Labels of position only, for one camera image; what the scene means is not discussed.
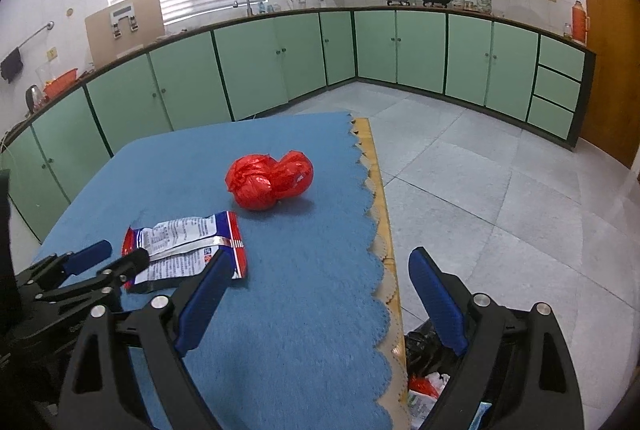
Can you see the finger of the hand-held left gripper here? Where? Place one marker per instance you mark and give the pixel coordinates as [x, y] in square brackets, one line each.
[132, 262]
[90, 255]

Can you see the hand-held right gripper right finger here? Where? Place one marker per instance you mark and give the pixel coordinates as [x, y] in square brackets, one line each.
[440, 305]

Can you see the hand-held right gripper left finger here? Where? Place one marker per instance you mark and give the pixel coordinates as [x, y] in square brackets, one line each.
[205, 300]

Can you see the trash bin with black bag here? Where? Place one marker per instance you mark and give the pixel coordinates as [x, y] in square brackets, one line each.
[425, 345]

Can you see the red white blue snack wrapper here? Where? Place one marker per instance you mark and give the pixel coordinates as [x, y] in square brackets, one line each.
[185, 235]

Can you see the blue tablecloth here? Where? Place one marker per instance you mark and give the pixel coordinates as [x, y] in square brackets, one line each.
[300, 285]

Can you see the two-lobed red plastic bag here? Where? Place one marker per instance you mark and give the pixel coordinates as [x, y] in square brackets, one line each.
[265, 182]

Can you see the metal kettle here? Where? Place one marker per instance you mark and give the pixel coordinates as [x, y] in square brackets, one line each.
[34, 98]

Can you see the orange basin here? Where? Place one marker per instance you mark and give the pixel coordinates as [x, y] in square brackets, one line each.
[61, 84]

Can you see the dark towel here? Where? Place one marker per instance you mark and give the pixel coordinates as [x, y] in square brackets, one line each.
[11, 65]

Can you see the cardboard box on counter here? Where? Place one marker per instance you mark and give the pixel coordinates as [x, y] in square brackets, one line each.
[100, 39]

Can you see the green base cabinets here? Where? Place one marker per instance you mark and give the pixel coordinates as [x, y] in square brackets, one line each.
[250, 69]

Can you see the metal towel bar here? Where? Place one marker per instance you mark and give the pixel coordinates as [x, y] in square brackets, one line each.
[35, 35]

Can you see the wooden door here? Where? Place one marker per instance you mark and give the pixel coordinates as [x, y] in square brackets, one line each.
[610, 59]

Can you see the small glass jar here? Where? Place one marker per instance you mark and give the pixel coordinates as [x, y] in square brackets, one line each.
[567, 31]

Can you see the red thermos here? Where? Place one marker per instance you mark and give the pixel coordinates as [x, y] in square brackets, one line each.
[580, 23]

